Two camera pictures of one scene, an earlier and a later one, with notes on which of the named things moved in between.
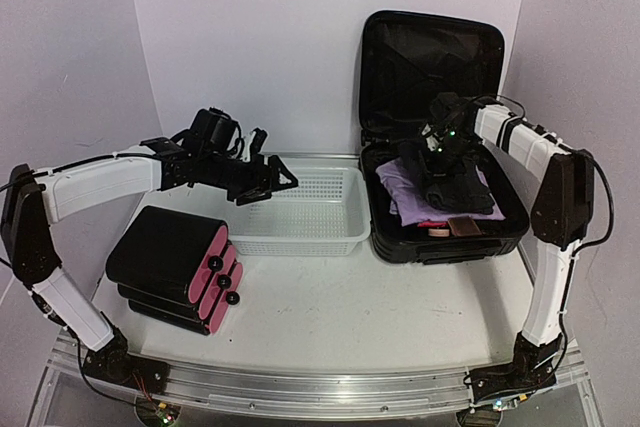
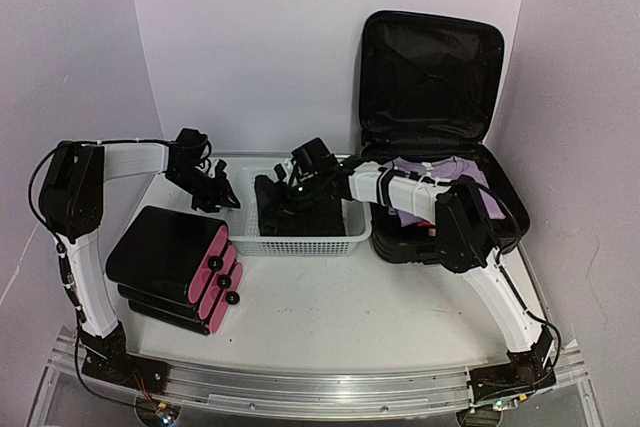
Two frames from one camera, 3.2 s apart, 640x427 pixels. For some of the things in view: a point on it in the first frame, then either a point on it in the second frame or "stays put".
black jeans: [461, 191] → [280, 213]
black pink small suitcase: [177, 270] stays put
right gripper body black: [447, 159] → [308, 195]
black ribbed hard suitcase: [419, 211] stays put
